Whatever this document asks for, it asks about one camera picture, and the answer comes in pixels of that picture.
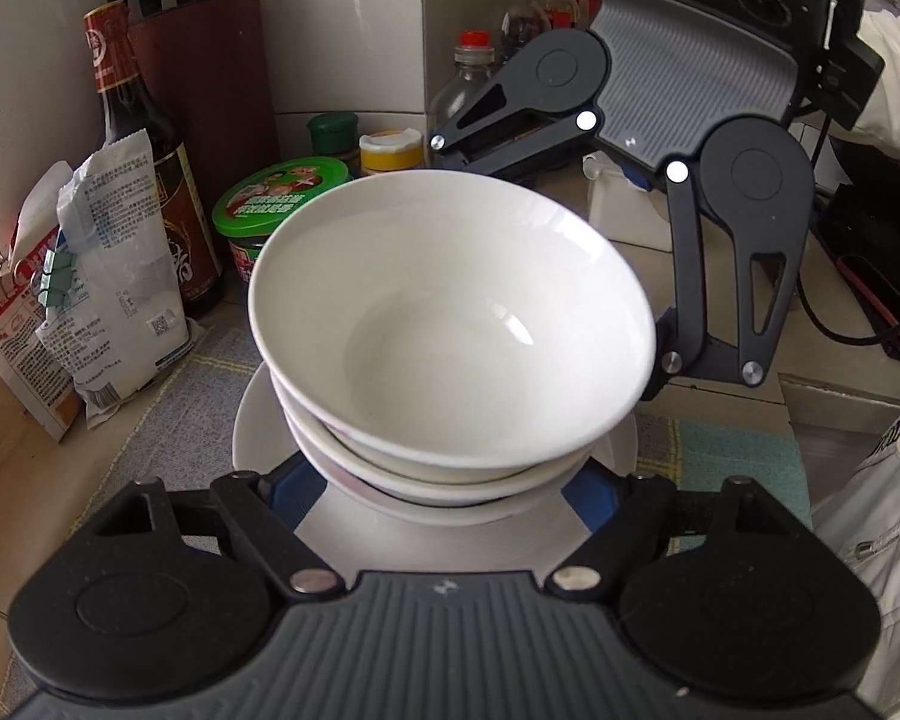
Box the grey checked cloth mat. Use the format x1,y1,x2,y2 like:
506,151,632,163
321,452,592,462
60,322,815,563

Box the green-label dark bottle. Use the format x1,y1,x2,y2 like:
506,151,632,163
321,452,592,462
495,0,552,68

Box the white plastic box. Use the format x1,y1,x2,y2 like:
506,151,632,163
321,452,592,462
581,152,680,248

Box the orange and white food bag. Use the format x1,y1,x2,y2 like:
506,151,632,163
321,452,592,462
0,161,91,443

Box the yellow-lid spice jar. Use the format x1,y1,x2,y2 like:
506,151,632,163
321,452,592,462
358,130,425,179

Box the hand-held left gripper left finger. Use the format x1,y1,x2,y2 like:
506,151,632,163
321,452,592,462
82,456,344,602

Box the white floral bowl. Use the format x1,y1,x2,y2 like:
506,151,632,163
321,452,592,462
247,169,657,481
292,420,582,527
270,367,597,492

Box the small green-cap jar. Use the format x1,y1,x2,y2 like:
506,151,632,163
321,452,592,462
306,112,361,166

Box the dark red knife block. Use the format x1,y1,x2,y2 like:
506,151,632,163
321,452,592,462
124,0,280,301

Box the translucent white food bag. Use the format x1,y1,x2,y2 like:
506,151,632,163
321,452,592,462
34,131,196,428

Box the person's white jacket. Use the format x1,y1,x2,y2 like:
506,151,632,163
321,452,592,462
810,390,900,720

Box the white fruit-print plate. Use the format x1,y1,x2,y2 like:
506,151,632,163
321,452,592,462
232,364,638,571

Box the dark soy sauce bottle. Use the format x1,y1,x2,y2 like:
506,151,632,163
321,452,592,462
82,0,224,320

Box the green-lid sauce jar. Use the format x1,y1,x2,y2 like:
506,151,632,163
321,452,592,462
211,157,352,286

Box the red-cap clear glass bottle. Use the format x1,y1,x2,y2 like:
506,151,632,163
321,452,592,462
427,30,515,166

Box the teal binder clips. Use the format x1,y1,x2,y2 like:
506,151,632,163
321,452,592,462
36,244,83,323

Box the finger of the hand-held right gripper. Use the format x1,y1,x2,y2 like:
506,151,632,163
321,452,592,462
634,159,800,404
429,75,602,187

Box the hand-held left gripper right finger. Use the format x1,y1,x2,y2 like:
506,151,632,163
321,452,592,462
546,463,803,604

